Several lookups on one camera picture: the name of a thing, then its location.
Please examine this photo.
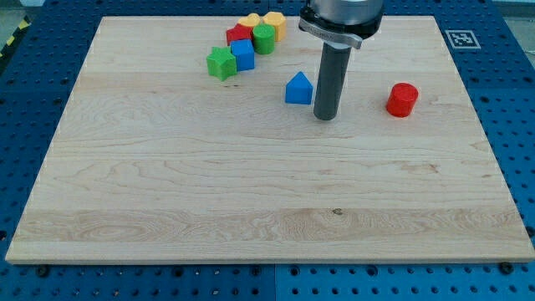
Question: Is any red cylinder block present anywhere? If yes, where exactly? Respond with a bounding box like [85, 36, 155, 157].
[385, 83, 419, 118]

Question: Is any blue cube block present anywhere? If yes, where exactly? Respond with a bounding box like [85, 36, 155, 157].
[230, 39, 256, 72]

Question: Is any green cylinder block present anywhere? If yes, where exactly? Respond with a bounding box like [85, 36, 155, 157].
[252, 23, 276, 54]

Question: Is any wooden board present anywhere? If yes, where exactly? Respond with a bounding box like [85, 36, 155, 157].
[6, 16, 534, 265]

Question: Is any yellow black hazard tape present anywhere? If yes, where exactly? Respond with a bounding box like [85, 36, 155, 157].
[1, 15, 32, 61]

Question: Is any blue triangle block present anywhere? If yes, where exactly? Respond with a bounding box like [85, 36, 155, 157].
[285, 71, 313, 105]

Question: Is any yellow hexagon block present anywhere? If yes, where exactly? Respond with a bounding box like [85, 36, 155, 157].
[262, 12, 287, 42]

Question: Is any red star block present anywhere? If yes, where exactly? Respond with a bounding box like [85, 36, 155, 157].
[226, 23, 253, 45]

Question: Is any white fiducial marker tag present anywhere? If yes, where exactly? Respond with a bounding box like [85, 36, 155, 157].
[445, 29, 481, 49]

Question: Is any green star block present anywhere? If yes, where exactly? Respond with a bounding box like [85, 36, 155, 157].
[206, 47, 237, 81]

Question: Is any yellow heart block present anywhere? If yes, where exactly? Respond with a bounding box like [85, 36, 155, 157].
[237, 13, 262, 28]

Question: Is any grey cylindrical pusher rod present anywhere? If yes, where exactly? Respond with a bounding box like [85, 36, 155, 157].
[313, 43, 351, 120]

